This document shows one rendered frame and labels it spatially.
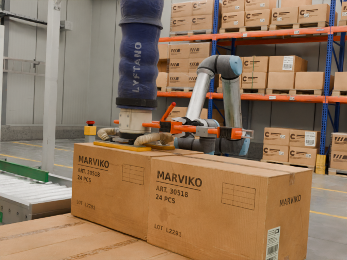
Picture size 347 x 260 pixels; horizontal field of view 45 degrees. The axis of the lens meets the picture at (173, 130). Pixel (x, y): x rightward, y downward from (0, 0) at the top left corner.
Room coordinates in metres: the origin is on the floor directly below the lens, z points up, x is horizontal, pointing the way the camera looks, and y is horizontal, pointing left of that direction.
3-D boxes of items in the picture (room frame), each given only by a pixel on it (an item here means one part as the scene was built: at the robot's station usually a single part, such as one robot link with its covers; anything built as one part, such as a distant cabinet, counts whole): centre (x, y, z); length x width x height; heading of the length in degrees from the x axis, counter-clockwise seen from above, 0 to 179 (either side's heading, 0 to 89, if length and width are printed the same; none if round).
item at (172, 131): (2.12, 0.01, 1.08); 0.10 x 0.08 x 0.06; 140
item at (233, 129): (1.90, -0.25, 1.08); 0.08 x 0.07 x 0.05; 50
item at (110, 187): (2.28, 0.19, 0.75); 0.60 x 0.40 x 0.40; 49
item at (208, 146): (2.36, -0.18, 0.97); 0.12 x 0.09 x 0.12; 67
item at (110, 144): (2.21, 0.27, 0.98); 0.34 x 0.10 x 0.05; 50
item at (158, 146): (2.36, 0.15, 0.98); 0.34 x 0.10 x 0.05; 50
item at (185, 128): (2.25, -0.02, 1.08); 0.93 x 0.30 x 0.04; 50
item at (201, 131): (1.99, -0.15, 1.07); 0.07 x 0.07 x 0.04; 50
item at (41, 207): (2.56, 0.54, 0.58); 0.70 x 0.03 x 0.06; 140
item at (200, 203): (1.88, -0.26, 0.74); 0.60 x 0.40 x 0.40; 49
